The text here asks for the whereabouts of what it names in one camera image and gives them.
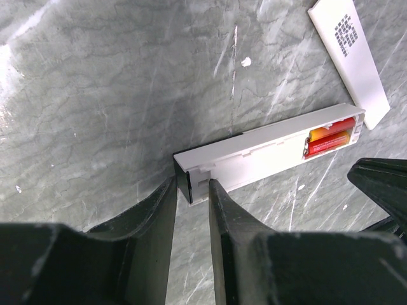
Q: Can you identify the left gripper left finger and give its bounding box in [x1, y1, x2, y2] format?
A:
[1, 178, 177, 304]

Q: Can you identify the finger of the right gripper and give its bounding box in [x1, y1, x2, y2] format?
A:
[347, 158, 406, 235]

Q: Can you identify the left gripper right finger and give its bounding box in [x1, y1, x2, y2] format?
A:
[209, 179, 406, 304]

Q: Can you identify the red orange battery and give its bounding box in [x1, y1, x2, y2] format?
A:
[308, 118, 355, 142]
[304, 131, 350, 157]

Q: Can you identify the white remote control body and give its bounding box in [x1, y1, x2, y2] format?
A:
[173, 104, 365, 205]

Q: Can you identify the white remote battery cover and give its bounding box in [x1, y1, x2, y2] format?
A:
[308, 0, 390, 130]

